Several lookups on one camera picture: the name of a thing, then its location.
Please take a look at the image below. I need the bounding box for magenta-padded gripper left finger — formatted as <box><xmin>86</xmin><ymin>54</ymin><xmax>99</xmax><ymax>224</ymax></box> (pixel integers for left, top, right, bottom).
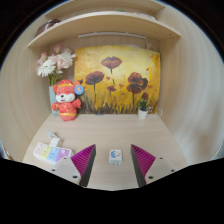
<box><xmin>49</xmin><ymin>143</ymin><xmax>97</xmax><ymax>188</ymax></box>

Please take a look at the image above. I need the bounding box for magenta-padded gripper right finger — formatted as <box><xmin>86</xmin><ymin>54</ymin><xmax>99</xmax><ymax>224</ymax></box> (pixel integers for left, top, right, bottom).
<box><xmin>130</xmin><ymin>143</ymin><xmax>177</xmax><ymax>189</ymax></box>

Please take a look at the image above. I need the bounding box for white adapter block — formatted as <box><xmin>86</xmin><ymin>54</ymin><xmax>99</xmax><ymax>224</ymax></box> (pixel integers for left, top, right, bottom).
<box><xmin>49</xmin><ymin>137</ymin><xmax>63</xmax><ymax>148</ymax></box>

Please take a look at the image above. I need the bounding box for small potted plant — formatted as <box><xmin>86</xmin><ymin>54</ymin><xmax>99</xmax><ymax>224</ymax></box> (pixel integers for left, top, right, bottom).
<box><xmin>137</xmin><ymin>92</ymin><xmax>150</xmax><ymax>121</ymax></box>

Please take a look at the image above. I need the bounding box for red plush toy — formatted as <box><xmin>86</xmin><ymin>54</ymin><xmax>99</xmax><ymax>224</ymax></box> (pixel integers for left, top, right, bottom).
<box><xmin>50</xmin><ymin>79</ymin><xmax>85</xmax><ymax>122</ymax></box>

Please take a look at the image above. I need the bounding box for pale blue vase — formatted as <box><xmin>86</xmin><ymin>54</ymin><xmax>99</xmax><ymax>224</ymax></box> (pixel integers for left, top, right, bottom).
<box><xmin>48</xmin><ymin>84</ymin><xmax>60</xmax><ymax>116</ymax></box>

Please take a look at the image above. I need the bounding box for pink and white flower bouquet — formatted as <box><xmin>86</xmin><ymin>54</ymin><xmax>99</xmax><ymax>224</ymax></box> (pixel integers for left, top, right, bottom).
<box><xmin>35</xmin><ymin>44</ymin><xmax>77</xmax><ymax>87</ymax></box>

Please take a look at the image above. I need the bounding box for yellow poppy flower painting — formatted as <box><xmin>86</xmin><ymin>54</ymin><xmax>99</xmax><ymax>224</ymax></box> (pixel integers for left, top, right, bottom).
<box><xmin>73</xmin><ymin>45</ymin><xmax>162</xmax><ymax>115</ymax></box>

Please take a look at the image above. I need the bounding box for wooden shelf unit with items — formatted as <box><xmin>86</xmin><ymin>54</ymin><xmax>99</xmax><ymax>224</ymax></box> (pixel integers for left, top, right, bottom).
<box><xmin>27</xmin><ymin>0</ymin><xmax>182</xmax><ymax>48</ymax></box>

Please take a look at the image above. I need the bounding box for white cable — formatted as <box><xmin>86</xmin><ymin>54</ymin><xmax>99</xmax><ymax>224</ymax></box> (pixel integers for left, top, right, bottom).
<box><xmin>153</xmin><ymin>107</ymin><xmax>164</xmax><ymax>118</ymax></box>

